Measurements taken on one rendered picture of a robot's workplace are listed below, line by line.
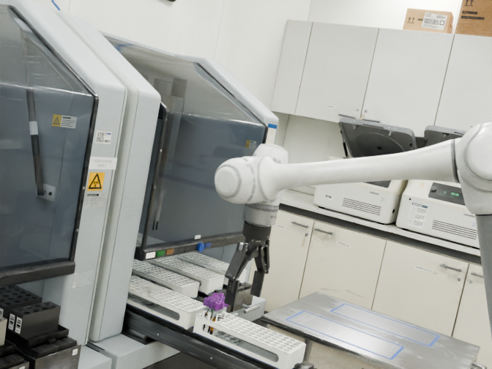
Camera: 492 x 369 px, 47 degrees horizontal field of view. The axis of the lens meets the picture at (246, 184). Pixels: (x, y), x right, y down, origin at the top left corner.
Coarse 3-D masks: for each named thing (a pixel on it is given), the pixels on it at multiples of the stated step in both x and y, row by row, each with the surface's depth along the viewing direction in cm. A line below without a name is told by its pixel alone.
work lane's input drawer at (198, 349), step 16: (128, 320) 167; (144, 320) 164; (160, 320) 162; (160, 336) 161; (176, 336) 158; (192, 336) 157; (192, 352) 155; (208, 352) 153; (224, 352) 151; (224, 368) 150; (240, 368) 148; (256, 368) 145; (272, 368) 144; (304, 368) 147
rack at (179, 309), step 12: (132, 276) 180; (132, 288) 168; (144, 288) 170; (156, 288) 172; (132, 300) 169; (144, 300) 171; (156, 300) 164; (168, 300) 164; (180, 300) 167; (192, 300) 169; (156, 312) 164; (168, 312) 171; (180, 312) 159; (192, 312) 159; (180, 324) 159; (192, 324) 160
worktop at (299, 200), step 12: (288, 192) 453; (288, 204) 400; (300, 204) 395; (312, 204) 405; (336, 216) 382; (348, 216) 381; (384, 228) 366; (396, 228) 365; (432, 240) 351; (444, 240) 354; (468, 252) 340
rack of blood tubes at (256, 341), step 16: (208, 320) 155; (224, 320) 157; (240, 320) 161; (208, 336) 155; (224, 336) 156; (240, 336) 150; (256, 336) 150; (272, 336) 152; (256, 352) 154; (272, 352) 156; (288, 352) 143; (304, 352) 150; (288, 368) 143
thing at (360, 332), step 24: (288, 312) 188; (312, 312) 192; (336, 312) 197; (360, 312) 203; (312, 336) 171; (336, 336) 174; (360, 336) 178; (384, 336) 182; (408, 336) 186; (432, 336) 191; (384, 360) 162; (408, 360) 165; (432, 360) 169; (456, 360) 173
